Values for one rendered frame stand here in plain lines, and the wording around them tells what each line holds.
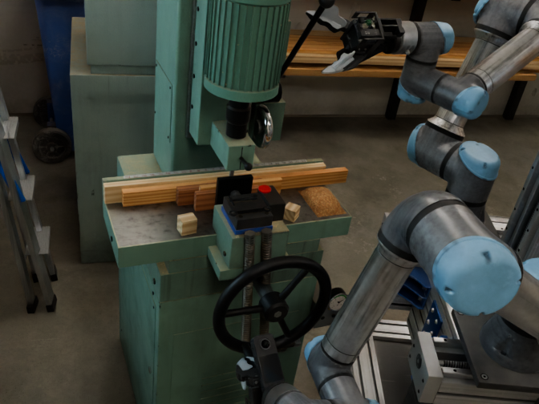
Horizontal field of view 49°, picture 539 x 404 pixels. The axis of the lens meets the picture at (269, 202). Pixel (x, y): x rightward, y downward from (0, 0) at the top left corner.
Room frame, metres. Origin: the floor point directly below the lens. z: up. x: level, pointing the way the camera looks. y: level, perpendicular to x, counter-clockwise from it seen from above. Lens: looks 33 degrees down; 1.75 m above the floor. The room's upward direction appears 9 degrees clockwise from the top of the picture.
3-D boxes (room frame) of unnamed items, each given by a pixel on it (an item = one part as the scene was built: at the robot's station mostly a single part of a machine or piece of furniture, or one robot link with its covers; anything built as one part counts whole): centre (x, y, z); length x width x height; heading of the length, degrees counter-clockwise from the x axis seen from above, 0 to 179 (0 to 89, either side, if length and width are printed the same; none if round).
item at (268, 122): (1.48, 0.05, 1.02); 0.12 x 0.03 x 0.12; 27
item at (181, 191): (1.28, 0.13, 0.92); 0.23 x 0.02 x 0.04; 117
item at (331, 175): (1.33, 0.08, 0.92); 0.62 x 0.02 x 0.04; 117
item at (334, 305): (1.24, -0.22, 0.65); 0.06 x 0.04 x 0.08; 117
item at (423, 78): (1.41, -0.32, 1.25); 0.11 x 0.08 x 0.11; 47
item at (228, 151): (1.33, 0.11, 1.03); 0.14 x 0.07 x 0.09; 27
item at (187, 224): (1.12, 0.18, 0.92); 0.04 x 0.03 x 0.04; 124
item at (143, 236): (1.21, 0.07, 0.87); 0.61 x 0.30 x 0.06; 117
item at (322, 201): (1.34, -0.14, 0.91); 0.12 x 0.09 x 0.03; 27
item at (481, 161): (1.49, -0.55, 0.98); 0.13 x 0.12 x 0.14; 47
